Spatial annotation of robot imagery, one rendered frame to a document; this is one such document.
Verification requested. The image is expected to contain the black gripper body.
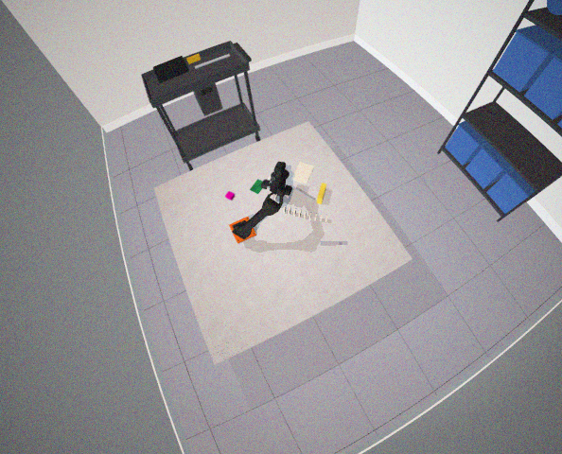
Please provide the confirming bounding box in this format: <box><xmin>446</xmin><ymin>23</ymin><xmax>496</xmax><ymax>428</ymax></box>
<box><xmin>261</xmin><ymin>179</ymin><xmax>292</xmax><ymax>196</ymax></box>

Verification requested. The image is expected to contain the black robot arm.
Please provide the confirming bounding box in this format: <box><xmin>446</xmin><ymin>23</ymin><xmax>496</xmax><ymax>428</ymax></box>
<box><xmin>232</xmin><ymin>162</ymin><xmax>290</xmax><ymax>239</ymax></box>

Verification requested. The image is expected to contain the yellow rectangular block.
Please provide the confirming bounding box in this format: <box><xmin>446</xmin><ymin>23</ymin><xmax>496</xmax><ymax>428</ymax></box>
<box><xmin>317</xmin><ymin>183</ymin><xmax>326</xmax><ymax>204</ymax></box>

